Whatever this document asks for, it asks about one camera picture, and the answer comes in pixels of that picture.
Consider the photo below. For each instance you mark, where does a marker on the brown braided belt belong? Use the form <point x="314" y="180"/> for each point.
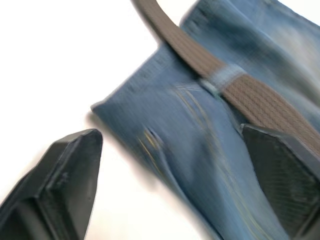
<point x="255" y="100"/>

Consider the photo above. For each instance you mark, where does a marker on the blue denim shorts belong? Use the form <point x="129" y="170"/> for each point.
<point x="200" y="130"/>

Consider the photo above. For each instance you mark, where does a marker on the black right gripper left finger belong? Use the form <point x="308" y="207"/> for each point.
<point x="62" y="185"/>

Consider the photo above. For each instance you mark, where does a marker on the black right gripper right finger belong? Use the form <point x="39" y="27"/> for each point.
<point x="282" y="175"/>

